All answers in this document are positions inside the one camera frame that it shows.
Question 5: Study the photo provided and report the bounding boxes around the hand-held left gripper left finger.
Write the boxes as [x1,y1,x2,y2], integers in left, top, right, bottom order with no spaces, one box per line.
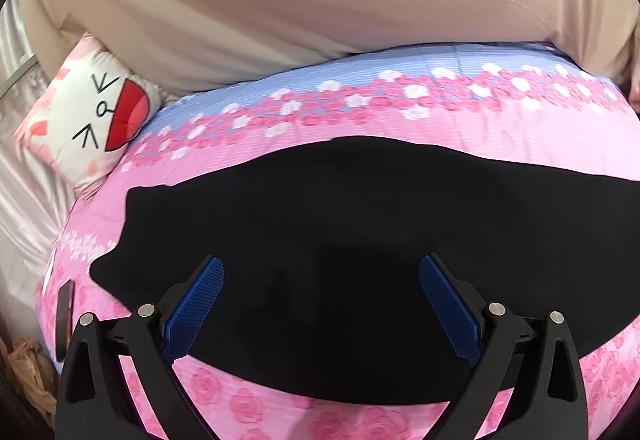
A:
[54,256,226,440]

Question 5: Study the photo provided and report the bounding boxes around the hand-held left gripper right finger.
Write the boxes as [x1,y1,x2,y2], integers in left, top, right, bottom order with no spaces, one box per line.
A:
[419,254,589,440]

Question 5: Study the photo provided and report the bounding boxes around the black pants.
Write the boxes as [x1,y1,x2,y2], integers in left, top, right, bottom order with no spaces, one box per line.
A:
[89,136,640,405]

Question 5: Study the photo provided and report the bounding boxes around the black flat object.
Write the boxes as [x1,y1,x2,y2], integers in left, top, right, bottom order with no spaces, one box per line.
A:
[55,281,76,364]

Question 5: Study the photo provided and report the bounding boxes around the crumpled tan fabric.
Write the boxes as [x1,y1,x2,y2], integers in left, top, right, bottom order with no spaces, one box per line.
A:
[6,339,57,440]

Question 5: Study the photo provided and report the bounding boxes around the pink floral blanket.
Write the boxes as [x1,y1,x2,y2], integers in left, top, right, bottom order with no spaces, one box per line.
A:
[35,41,640,440]

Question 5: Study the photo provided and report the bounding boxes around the pale pink satin sheet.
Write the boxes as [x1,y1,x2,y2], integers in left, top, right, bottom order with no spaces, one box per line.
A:
[0,0,78,325]

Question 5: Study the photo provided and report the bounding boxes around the cat face pillow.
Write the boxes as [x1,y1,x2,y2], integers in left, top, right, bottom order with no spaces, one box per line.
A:
[14,32,163,193]

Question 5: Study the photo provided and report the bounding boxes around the metal rail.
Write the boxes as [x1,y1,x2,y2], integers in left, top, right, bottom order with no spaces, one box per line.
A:
[0,54,39,96]

